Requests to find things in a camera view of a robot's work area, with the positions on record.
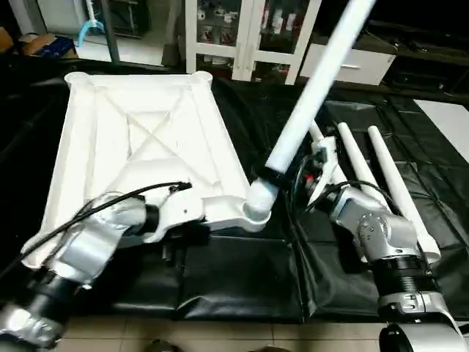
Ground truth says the white plastic table top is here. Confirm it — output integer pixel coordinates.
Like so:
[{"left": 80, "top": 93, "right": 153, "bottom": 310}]
[{"left": 21, "top": 70, "right": 273, "bottom": 269}]

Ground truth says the black work mat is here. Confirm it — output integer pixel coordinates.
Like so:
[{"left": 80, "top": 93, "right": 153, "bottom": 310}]
[{"left": 0, "top": 62, "right": 469, "bottom": 325}]

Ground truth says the white drawer unit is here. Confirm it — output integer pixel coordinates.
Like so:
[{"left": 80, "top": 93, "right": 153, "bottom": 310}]
[{"left": 300, "top": 44, "right": 397, "bottom": 87}]

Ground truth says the white glass door cabinet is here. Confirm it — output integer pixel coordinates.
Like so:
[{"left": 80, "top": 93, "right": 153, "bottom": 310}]
[{"left": 183, "top": 0, "right": 324, "bottom": 86}]

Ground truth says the white flat board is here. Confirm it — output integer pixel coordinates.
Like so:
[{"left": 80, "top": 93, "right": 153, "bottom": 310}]
[{"left": 414, "top": 98, "right": 469, "bottom": 164}]

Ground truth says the dark low media cabinet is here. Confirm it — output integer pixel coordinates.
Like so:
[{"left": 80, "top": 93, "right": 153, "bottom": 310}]
[{"left": 392, "top": 22, "right": 469, "bottom": 95}]

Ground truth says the grey vertical metal pole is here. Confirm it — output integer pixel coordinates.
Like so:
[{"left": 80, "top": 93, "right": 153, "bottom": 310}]
[{"left": 102, "top": 0, "right": 122, "bottom": 66}]

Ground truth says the light blue plastic object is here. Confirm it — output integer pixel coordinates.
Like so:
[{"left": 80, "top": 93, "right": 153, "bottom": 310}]
[{"left": 76, "top": 0, "right": 104, "bottom": 49}]

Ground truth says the brown cardboard box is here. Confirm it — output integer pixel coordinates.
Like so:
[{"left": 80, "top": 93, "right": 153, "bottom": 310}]
[{"left": 18, "top": 33, "right": 78, "bottom": 60}]

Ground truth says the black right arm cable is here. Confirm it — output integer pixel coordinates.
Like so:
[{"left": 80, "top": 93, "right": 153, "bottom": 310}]
[{"left": 289, "top": 155, "right": 402, "bottom": 234}]

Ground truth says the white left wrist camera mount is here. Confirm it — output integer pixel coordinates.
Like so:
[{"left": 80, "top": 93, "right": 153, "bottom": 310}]
[{"left": 149, "top": 186, "right": 207, "bottom": 244}]

